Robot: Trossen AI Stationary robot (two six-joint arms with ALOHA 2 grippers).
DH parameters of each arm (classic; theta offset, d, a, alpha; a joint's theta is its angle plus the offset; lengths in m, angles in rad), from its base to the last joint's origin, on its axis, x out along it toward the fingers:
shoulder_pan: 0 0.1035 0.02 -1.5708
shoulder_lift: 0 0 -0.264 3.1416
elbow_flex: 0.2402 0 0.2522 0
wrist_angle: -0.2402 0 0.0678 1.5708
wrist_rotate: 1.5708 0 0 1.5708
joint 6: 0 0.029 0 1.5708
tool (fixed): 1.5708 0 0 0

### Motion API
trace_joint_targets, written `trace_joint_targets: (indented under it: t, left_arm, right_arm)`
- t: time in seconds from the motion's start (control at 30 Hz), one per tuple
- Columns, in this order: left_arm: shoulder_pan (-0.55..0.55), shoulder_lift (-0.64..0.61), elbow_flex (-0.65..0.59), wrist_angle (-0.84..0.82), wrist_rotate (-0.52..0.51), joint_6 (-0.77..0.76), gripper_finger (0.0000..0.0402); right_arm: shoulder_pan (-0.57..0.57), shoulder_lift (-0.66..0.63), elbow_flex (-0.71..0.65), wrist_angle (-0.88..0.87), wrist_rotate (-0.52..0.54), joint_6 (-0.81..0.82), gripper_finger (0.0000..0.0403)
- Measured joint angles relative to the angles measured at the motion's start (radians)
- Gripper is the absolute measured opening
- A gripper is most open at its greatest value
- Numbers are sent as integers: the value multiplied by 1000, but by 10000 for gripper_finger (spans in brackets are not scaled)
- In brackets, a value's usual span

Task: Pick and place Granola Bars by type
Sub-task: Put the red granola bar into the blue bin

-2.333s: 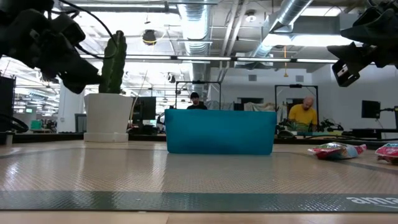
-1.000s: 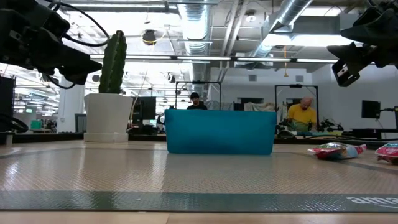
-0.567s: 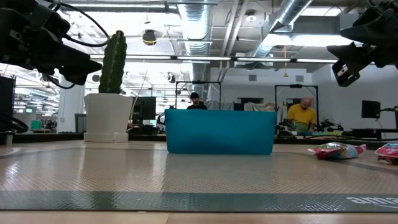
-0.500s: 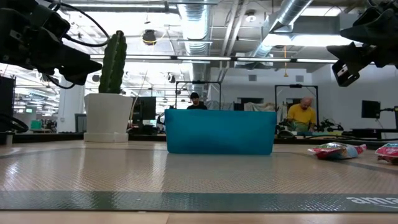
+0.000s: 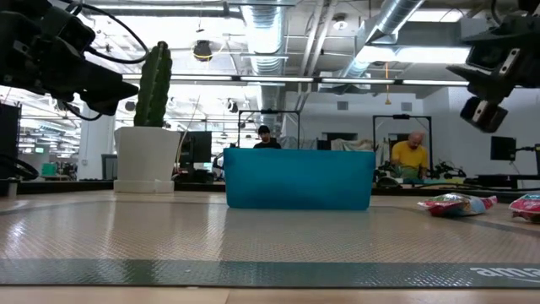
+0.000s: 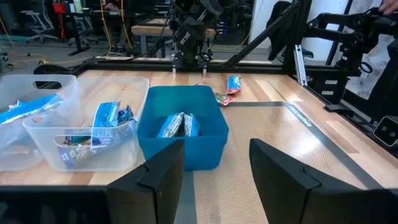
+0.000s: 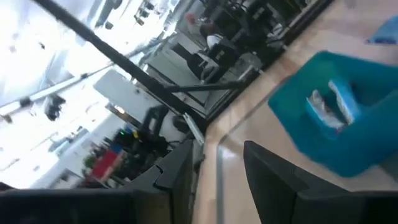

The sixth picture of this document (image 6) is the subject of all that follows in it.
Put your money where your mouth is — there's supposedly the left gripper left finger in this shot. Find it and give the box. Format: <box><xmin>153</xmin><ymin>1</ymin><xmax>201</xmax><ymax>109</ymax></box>
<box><xmin>107</xmin><ymin>139</ymin><xmax>185</xmax><ymax>224</ymax></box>

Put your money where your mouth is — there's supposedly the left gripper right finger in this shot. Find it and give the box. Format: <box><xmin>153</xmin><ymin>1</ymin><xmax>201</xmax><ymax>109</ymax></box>
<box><xmin>249</xmin><ymin>138</ymin><xmax>373</xmax><ymax>224</ymax></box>

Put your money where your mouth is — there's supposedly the blue granola bar wrapper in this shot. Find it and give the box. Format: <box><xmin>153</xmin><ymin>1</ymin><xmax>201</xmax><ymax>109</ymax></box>
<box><xmin>156</xmin><ymin>111</ymin><xmax>187</xmax><ymax>139</ymax></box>

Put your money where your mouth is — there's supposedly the blue speckled granola bar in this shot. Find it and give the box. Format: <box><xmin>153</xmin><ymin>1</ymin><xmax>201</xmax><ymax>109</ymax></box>
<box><xmin>183</xmin><ymin>113</ymin><xmax>201</xmax><ymax>138</ymax></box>

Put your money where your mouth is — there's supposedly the dark blue granola bar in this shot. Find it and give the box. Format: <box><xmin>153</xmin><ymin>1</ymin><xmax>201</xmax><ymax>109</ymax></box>
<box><xmin>117</xmin><ymin>105</ymin><xmax>138</xmax><ymax>126</ymax></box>

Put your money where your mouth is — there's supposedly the purple Quaker Chewy bar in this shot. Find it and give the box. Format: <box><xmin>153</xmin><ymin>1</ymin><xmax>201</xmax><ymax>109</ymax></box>
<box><xmin>57</xmin><ymin>129</ymin><xmax>116</xmax><ymax>164</ymax></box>

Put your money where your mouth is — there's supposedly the blue white granola bar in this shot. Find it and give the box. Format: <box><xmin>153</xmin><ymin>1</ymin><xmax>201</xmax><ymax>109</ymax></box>
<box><xmin>92</xmin><ymin>101</ymin><xmax>121</xmax><ymax>129</ymax></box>

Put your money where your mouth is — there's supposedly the light blue granola bar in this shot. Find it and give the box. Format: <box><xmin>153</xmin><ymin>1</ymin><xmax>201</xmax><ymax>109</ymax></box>
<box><xmin>0</xmin><ymin>93</ymin><xmax>65</xmax><ymax>125</ymax></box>

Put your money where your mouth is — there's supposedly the red granola bar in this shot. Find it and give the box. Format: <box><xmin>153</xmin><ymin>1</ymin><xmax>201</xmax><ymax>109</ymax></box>
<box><xmin>226</xmin><ymin>75</ymin><xmax>243</xmax><ymax>95</ymax></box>
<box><xmin>214</xmin><ymin>92</ymin><xmax>236</xmax><ymax>107</ymax></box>

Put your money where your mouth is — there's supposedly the clear plastic bin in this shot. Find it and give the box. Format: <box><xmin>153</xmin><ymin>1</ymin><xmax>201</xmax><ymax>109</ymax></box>
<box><xmin>0</xmin><ymin>73</ymin><xmax>82</xmax><ymax>172</ymax></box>
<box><xmin>22</xmin><ymin>75</ymin><xmax>150</xmax><ymax>173</ymax></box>

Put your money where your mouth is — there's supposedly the wooden workbench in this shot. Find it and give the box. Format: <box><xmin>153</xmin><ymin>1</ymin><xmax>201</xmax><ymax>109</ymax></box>
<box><xmin>131</xmin><ymin>24</ymin><xmax>217</xmax><ymax>58</ymax></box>

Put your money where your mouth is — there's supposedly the blue plastic bin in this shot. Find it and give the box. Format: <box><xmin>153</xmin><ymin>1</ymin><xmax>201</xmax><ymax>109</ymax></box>
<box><xmin>136</xmin><ymin>85</ymin><xmax>230</xmax><ymax>172</ymax></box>

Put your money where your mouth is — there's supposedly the black office chair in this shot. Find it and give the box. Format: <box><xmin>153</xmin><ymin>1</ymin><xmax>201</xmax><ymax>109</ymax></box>
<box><xmin>267</xmin><ymin>0</ymin><xmax>313</xmax><ymax>62</ymax></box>

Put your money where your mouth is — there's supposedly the person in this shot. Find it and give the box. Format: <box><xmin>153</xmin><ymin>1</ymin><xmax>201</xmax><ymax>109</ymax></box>
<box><xmin>104</xmin><ymin>0</ymin><xmax>134</xmax><ymax>54</ymax></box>

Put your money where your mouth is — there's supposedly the black control box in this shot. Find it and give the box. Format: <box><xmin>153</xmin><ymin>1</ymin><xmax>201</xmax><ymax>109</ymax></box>
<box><xmin>312</xmin><ymin>74</ymin><xmax>349</xmax><ymax>105</ymax></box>

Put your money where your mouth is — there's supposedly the black desk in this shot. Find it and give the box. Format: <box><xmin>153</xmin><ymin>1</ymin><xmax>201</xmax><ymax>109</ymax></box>
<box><xmin>63</xmin><ymin>9</ymin><xmax>103</xmax><ymax>57</ymax></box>

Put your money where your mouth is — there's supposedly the red object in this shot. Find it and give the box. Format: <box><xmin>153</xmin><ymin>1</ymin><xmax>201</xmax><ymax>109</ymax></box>
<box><xmin>52</xmin><ymin>0</ymin><xmax>67</xmax><ymax>15</ymax></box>

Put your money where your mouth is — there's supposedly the white office chair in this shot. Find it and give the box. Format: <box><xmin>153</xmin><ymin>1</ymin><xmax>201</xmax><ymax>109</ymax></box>
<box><xmin>21</xmin><ymin>9</ymin><xmax>58</xmax><ymax>44</ymax></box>

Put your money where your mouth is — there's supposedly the person's hand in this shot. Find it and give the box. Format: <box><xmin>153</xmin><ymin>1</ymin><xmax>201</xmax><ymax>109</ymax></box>
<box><xmin>379</xmin><ymin>0</ymin><xmax>398</xmax><ymax>16</ymax></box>

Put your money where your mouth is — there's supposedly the black aluminium rig frame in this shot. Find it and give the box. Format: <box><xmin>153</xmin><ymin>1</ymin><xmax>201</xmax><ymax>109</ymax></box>
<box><xmin>34</xmin><ymin>0</ymin><xmax>398</xmax><ymax>150</ymax></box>

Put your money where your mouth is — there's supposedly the yellow cable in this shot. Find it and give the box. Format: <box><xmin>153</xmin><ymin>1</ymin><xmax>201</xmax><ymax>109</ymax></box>
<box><xmin>99</xmin><ymin>0</ymin><xmax>113</xmax><ymax>54</ymax></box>

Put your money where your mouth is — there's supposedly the silver aluminium bracket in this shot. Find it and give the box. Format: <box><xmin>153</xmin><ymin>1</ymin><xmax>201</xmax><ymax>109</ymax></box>
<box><xmin>294</xmin><ymin>44</ymin><xmax>308</xmax><ymax>87</ymax></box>

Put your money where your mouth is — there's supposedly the black boxy depth camera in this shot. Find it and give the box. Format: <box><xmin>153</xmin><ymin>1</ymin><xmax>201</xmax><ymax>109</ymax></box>
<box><xmin>373</xmin><ymin>116</ymin><xmax>398</xmax><ymax>147</ymax></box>

